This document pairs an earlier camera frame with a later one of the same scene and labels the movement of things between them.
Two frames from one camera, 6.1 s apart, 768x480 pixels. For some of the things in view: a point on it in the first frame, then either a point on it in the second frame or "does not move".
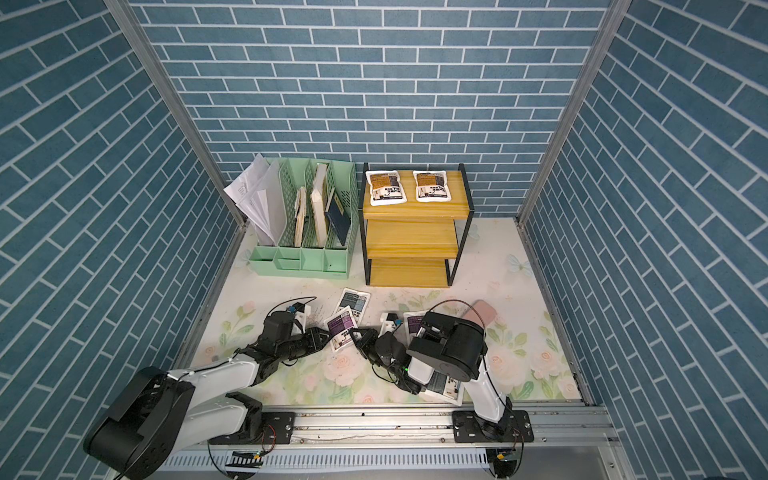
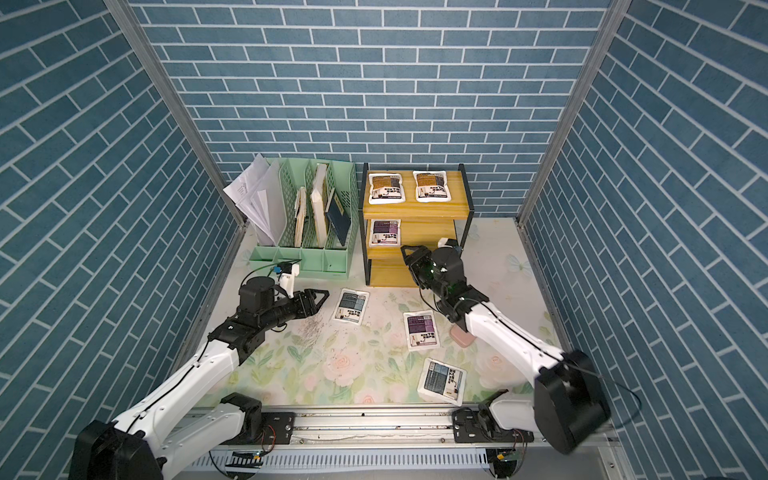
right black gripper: x=368 y=341 -> x=420 y=259
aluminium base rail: x=415 y=427 does not move
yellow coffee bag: x=432 y=186 does not move
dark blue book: x=338 y=219 does not move
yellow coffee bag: x=385 y=188 does not move
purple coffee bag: x=412 y=321 does not move
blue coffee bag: x=358 y=302 does not move
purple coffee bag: x=339 y=325 -> x=385 y=232
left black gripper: x=315 y=344 -> x=308 y=307
